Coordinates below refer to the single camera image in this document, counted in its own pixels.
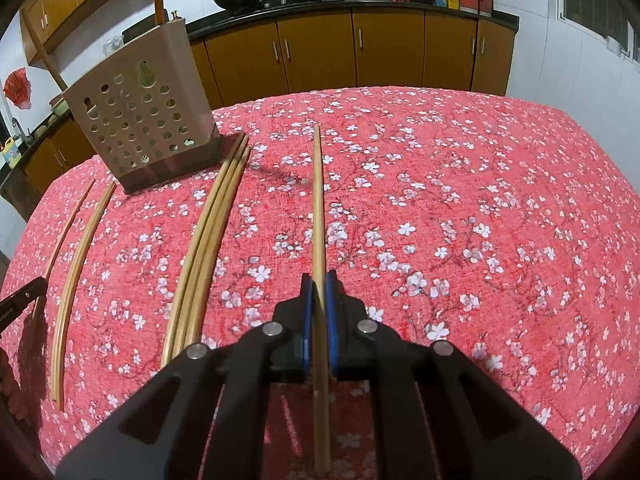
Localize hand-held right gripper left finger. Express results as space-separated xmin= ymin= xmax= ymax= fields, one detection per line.
xmin=55 ymin=272 xmax=316 ymax=480

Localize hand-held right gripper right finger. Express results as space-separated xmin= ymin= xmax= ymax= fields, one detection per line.
xmin=325 ymin=270 xmax=583 ymax=480

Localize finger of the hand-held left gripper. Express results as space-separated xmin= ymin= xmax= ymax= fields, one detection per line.
xmin=0 ymin=280 xmax=49 ymax=333

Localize beige perforated chopstick holder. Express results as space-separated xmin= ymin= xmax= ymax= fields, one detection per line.
xmin=62 ymin=22 xmax=226 ymax=195

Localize person's left hand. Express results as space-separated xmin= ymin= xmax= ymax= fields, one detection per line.
xmin=0 ymin=349 xmax=23 ymax=420

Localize yellow detergent bottle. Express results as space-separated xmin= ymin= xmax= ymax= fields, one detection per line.
xmin=0 ymin=135 xmax=22 ymax=168

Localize wooden lower kitchen cabinets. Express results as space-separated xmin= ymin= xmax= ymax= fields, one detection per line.
xmin=22 ymin=6 xmax=516 ymax=196

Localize black gas stove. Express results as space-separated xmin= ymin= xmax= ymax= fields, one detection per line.
xmin=262 ymin=0 xmax=346 ymax=9

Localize black kitchen countertop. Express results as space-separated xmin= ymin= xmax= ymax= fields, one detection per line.
xmin=0 ymin=0 xmax=521 ymax=196

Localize red plastic bag on wall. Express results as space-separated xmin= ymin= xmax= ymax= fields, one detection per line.
xmin=3 ymin=71 xmax=32 ymax=108

